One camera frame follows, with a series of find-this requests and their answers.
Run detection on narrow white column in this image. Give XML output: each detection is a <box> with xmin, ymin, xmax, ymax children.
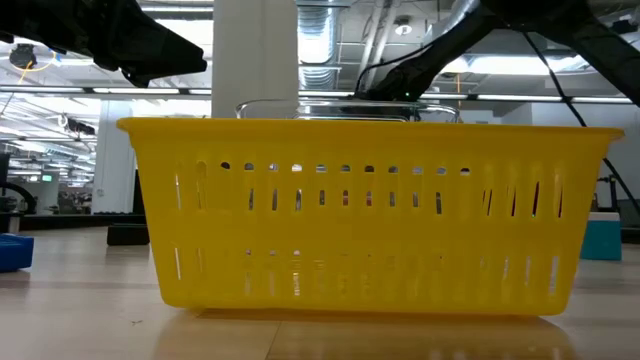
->
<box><xmin>91</xmin><ymin>99</ymin><xmax>137</xmax><ymax>216</ymax></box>

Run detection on black background machine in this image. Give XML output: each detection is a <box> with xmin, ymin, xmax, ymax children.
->
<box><xmin>0</xmin><ymin>152</ymin><xmax>37</xmax><ymax>235</ymax></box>

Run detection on curved black gripper cable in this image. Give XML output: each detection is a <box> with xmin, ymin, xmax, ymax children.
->
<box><xmin>353</xmin><ymin>42</ymin><xmax>437</xmax><ymax>97</ymax></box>

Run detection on yellow slotted plastic basket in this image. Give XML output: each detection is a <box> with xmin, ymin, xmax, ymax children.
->
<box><xmin>116</xmin><ymin>117</ymin><xmax>625</xmax><ymax>317</ymax></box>

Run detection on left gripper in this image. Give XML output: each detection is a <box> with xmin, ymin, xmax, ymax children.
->
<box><xmin>0</xmin><ymin>0</ymin><xmax>209</xmax><ymax>89</ymax></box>

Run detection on black ceiling device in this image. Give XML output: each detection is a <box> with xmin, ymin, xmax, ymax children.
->
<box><xmin>8</xmin><ymin>43</ymin><xmax>39</xmax><ymax>71</ymax></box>

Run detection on long black arm cable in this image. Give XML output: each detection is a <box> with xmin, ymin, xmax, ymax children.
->
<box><xmin>519</xmin><ymin>29</ymin><xmax>640</xmax><ymax>217</ymax></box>

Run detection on clear plastic bin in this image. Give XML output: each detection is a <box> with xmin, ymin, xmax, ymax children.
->
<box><xmin>234</xmin><ymin>98</ymin><xmax>461</xmax><ymax>124</ymax></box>

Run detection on silver slanted ventilation duct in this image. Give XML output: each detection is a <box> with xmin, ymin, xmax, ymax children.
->
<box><xmin>424</xmin><ymin>0</ymin><xmax>484</xmax><ymax>49</ymax></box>

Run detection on silver ribbed ventilation duct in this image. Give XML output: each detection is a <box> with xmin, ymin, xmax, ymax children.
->
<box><xmin>298</xmin><ymin>0</ymin><xmax>342</xmax><ymax>92</ymax></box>

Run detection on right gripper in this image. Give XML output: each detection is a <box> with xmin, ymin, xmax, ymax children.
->
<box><xmin>357</xmin><ymin>52</ymin><xmax>442</xmax><ymax>101</ymax></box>

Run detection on blue plastic tray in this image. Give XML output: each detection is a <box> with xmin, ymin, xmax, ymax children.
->
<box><xmin>0</xmin><ymin>234</ymin><xmax>35</xmax><ymax>274</ymax></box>

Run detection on wide white column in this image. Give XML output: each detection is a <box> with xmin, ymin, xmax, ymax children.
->
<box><xmin>211</xmin><ymin>0</ymin><xmax>300</xmax><ymax>120</ymax></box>

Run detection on teal box with white lid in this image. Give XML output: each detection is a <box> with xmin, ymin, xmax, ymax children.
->
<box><xmin>579</xmin><ymin>211</ymin><xmax>623</xmax><ymax>262</ymax></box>

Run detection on long ceiling light rail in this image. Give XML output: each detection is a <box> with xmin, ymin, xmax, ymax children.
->
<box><xmin>298</xmin><ymin>90</ymin><xmax>640</xmax><ymax>105</ymax></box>
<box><xmin>0</xmin><ymin>85</ymin><xmax>215</xmax><ymax>97</ymax></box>

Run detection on black background robot stand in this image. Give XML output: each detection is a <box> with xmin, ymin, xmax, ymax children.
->
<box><xmin>594</xmin><ymin>174</ymin><xmax>620</xmax><ymax>214</ymax></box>

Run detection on black rectangular block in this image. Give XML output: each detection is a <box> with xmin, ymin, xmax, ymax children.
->
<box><xmin>106</xmin><ymin>223</ymin><xmax>151</xmax><ymax>247</ymax></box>

